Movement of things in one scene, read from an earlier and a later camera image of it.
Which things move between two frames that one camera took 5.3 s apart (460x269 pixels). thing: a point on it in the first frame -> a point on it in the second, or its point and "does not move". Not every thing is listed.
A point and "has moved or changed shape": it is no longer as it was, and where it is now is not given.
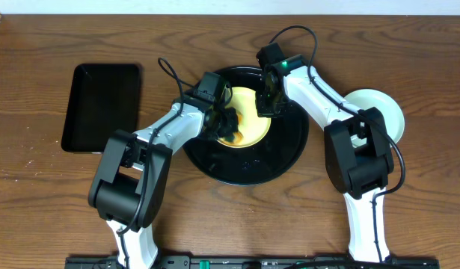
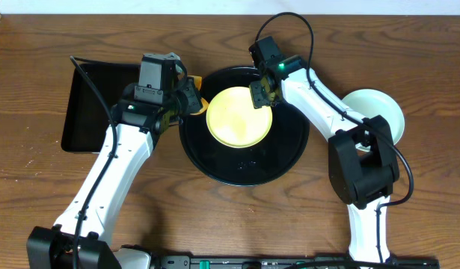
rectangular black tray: [105, 98] does not move
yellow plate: [254, 128] does not move
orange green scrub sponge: [236, 139] has moved or changed shape
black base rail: [250, 262] does not move
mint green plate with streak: [390, 113] does not move
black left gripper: [227, 118] -> [189, 98]
